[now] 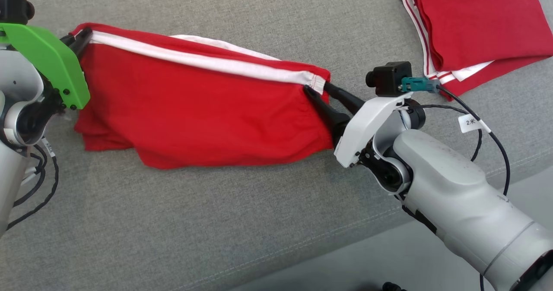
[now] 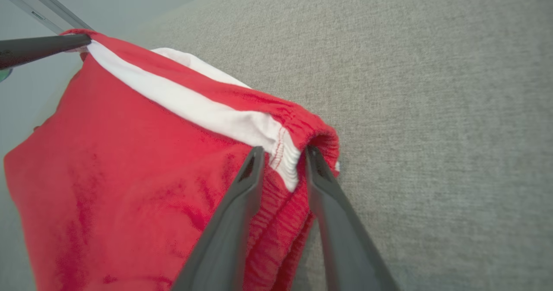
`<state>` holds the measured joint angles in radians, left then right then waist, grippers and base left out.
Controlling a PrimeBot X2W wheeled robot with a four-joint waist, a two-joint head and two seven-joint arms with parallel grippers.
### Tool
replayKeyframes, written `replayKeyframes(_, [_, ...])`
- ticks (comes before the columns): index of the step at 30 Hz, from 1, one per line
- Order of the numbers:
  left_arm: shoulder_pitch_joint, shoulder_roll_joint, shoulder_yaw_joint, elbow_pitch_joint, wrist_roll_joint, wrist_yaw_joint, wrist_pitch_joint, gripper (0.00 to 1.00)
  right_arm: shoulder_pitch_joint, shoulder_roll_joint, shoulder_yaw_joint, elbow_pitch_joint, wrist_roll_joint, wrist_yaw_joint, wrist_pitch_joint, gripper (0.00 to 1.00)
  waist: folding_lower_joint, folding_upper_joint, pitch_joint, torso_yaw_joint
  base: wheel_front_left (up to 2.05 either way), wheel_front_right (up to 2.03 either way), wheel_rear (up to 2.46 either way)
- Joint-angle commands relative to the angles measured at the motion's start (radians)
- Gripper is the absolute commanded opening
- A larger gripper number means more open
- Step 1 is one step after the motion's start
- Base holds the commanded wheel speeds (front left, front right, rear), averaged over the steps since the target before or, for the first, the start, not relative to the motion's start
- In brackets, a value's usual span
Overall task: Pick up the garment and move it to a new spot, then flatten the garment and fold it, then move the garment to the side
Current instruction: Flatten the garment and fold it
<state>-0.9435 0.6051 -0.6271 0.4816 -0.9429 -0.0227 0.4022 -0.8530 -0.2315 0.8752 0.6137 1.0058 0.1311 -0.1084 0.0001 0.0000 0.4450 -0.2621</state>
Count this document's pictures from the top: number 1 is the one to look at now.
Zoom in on teal right camera connector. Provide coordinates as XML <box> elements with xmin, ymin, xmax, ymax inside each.
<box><xmin>400</xmin><ymin>76</ymin><xmax>441</xmax><ymax>94</ymax></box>

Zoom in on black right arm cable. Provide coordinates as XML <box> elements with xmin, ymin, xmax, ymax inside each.
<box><xmin>420</xmin><ymin>85</ymin><xmax>512</xmax><ymax>291</ymax></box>

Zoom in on white right cable label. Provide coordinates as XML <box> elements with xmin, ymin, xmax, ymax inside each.
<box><xmin>458</xmin><ymin>114</ymin><xmax>492</xmax><ymax>134</ymax></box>

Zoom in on red Bulls 23 jersey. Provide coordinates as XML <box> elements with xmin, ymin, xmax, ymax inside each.
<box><xmin>392</xmin><ymin>0</ymin><xmax>553</xmax><ymax>101</ymax></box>

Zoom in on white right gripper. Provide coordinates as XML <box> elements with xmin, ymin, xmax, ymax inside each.
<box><xmin>302</xmin><ymin>82</ymin><xmax>413</xmax><ymax>169</ymax></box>

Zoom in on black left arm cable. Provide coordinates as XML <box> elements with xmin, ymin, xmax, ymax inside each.
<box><xmin>6</xmin><ymin>136</ymin><xmax>60</xmax><ymax>232</ymax></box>

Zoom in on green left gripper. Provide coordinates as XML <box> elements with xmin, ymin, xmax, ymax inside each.
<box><xmin>0</xmin><ymin>22</ymin><xmax>93</xmax><ymax>111</ymax></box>

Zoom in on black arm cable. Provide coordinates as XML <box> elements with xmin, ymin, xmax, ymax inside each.
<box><xmin>6</xmin><ymin>136</ymin><xmax>60</xmax><ymax>232</ymax></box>
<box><xmin>420</xmin><ymin>85</ymin><xmax>512</xmax><ymax>291</ymax></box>

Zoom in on red shorts with white trim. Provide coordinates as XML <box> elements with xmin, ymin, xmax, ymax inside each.
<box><xmin>69</xmin><ymin>22</ymin><xmax>333</xmax><ymax>170</ymax></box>

